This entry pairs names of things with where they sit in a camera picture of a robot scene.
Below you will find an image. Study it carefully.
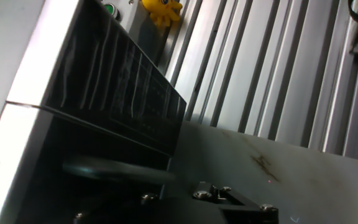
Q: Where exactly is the yellow octopus toy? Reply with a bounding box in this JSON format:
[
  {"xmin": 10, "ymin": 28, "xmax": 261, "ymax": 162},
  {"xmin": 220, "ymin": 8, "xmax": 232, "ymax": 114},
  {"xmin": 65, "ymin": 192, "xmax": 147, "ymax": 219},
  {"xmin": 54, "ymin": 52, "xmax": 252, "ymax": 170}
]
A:
[{"xmin": 141, "ymin": 0, "xmax": 183, "ymax": 27}]

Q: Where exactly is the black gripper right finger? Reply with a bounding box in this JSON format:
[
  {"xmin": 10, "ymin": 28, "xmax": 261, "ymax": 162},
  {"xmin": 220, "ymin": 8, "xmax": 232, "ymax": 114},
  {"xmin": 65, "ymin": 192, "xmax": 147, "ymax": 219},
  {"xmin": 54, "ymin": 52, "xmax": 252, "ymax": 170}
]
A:
[{"xmin": 192, "ymin": 181, "xmax": 280, "ymax": 224}]

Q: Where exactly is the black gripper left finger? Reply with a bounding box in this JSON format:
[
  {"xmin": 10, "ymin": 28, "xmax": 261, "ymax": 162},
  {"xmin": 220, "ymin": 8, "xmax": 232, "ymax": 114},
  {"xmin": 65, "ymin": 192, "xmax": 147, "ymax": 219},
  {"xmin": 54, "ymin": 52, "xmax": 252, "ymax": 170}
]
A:
[{"xmin": 73, "ymin": 191, "xmax": 163, "ymax": 224}]

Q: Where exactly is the marble pattern table mat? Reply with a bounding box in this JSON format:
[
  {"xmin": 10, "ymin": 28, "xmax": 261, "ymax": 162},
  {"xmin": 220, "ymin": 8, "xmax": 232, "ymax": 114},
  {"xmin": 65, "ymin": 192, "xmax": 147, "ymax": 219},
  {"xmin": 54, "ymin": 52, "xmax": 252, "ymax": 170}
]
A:
[{"xmin": 163, "ymin": 119, "xmax": 358, "ymax": 224}]

